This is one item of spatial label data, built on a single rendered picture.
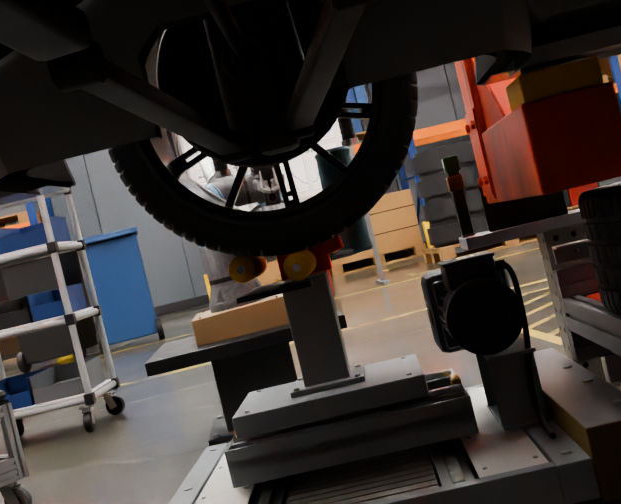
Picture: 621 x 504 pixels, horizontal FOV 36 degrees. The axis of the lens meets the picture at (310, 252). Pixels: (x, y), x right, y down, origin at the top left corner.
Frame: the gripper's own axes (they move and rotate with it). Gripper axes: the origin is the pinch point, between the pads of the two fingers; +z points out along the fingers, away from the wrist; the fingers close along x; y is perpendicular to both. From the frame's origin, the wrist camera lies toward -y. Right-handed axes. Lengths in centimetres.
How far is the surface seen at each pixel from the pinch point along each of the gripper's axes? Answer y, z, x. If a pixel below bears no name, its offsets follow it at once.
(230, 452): -16, 88, -20
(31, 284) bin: -224, -476, -210
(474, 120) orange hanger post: 23, 43, 48
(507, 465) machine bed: -13, 115, 28
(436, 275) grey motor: 0, 67, 30
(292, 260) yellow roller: 13, 70, 1
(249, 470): -20, 90, -17
